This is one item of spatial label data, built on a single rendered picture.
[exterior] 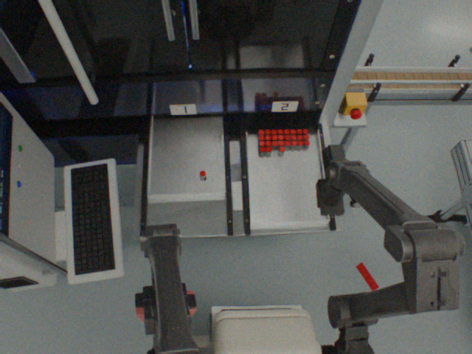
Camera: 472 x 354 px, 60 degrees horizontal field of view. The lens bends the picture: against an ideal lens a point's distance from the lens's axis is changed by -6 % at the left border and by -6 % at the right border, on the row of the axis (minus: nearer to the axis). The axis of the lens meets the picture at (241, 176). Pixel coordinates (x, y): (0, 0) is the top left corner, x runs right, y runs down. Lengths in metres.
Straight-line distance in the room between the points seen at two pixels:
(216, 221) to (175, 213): 0.14
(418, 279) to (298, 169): 0.91
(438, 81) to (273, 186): 0.76
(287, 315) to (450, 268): 0.38
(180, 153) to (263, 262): 0.97
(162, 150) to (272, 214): 0.45
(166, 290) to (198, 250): 1.56
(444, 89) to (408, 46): 1.43
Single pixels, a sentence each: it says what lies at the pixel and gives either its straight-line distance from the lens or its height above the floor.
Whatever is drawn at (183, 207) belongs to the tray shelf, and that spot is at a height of 0.88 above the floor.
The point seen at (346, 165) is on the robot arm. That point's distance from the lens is 1.01.
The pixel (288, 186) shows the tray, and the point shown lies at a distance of 1.49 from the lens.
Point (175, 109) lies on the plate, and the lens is 1.46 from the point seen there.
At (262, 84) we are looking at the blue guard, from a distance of 1.36.
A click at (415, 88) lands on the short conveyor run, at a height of 0.93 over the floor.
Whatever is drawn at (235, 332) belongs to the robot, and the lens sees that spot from 0.90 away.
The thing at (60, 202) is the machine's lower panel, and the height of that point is 0.18.
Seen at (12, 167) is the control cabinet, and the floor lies 1.15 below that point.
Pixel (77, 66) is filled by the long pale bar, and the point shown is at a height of 1.37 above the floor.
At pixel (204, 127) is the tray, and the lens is 1.58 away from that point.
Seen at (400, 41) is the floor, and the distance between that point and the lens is 3.23.
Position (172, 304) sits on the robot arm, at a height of 1.52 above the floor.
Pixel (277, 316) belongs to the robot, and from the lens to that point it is 0.95.
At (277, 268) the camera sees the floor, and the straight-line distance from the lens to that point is 2.31.
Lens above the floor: 2.25
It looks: 67 degrees down
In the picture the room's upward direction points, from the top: 4 degrees clockwise
